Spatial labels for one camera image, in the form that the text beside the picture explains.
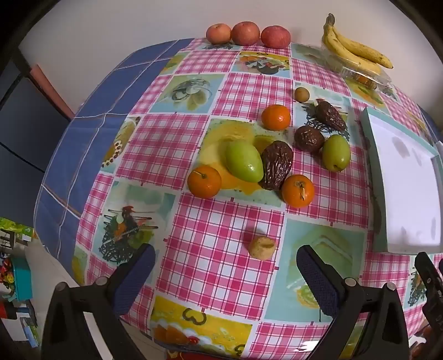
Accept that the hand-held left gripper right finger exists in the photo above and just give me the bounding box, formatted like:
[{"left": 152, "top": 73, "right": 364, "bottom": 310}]
[{"left": 296, "top": 244, "right": 411, "bottom": 360}]

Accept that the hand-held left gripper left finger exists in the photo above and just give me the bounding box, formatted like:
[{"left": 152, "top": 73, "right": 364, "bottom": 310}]
[{"left": 41, "top": 243, "right": 156, "bottom": 360}]

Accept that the round tan fruit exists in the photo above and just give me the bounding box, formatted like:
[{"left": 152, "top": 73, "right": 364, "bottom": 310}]
[{"left": 248, "top": 236, "right": 276, "bottom": 260}]

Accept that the orange tangerine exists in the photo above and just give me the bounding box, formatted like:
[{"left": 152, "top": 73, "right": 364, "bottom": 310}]
[
  {"left": 261, "top": 104, "right": 292, "bottom": 131},
  {"left": 281, "top": 174, "right": 315, "bottom": 208},
  {"left": 187, "top": 165, "right": 222, "bottom": 199}
]

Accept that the white cardboard tray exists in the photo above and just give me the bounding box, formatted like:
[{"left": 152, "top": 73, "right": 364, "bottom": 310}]
[{"left": 360, "top": 107, "right": 443, "bottom": 255}]

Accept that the large wrinkled brown date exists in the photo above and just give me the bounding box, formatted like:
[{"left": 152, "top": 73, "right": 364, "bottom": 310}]
[{"left": 260, "top": 140, "right": 294, "bottom": 191}]

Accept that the small green mango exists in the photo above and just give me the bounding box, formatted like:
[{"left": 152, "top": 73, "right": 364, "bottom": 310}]
[{"left": 322, "top": 134, "right": 351, "bottom": 173}]

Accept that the large green jujube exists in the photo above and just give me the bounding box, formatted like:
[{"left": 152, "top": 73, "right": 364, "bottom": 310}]
[{"left": 225, "top": 140, "right": 264, "bottom": 183}]

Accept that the round wrinkled brown date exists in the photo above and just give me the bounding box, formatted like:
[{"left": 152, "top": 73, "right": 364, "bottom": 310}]
[{"left": 294, "top": 125, "right": 325, "bottom": 152}]

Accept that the long wrinkled brown date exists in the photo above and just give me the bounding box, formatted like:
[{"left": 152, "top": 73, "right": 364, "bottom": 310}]
[{"left": 314, "top": 99, "right": 347, "bottom": 132}]

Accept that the pink checked printed tablecloth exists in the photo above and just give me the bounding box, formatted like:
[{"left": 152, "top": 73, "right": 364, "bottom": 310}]
[{"left": 71, "top": 37, "right": 443, "bottom": 360}]

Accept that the teal box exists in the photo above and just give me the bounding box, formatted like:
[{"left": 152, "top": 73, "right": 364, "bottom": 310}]
[{"left": 10, "top": 258, "right": 33, "bottom": 302}]

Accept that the green printed box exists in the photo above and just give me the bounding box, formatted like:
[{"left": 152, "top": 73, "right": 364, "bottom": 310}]
[{"left": 0, "top": 217, "right": 35, "bottom": 248}]

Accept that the blue checked cloth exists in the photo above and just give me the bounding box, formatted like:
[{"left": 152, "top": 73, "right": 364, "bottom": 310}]
[{"left": 34, "top": 38, "right": 443, "bottom": 274}]

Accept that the dark blue cabinet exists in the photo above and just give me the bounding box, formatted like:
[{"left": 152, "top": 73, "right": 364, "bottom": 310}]
[{"left": 0, "top": 59, "right": 71, "bottom": 222}]

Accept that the clear plastic food container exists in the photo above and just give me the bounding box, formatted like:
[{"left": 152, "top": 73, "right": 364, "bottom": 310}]
[{"left": 325, "top": 52, "right": 393, "bottom": 91}]

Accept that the yellow banana bunch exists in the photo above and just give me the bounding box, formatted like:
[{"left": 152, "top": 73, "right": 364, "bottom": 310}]
[{"left": 322, "top": 13, "right": 394, "bottom": 76}]

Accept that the red apple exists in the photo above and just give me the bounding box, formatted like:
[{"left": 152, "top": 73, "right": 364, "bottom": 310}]
[
  {"left": 206, "top": 23, "right": 232, "bottom": 45},
  {"left": 231, "top": 21, "right": 260, "bottom": 46},
  {"left": 261, "top": 25, "right": 291, "bottom": 49}
]

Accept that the black cable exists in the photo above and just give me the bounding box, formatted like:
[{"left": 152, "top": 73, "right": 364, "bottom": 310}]
[{"left": 0, "top": 143, "right": 46, "bottom": 173}]

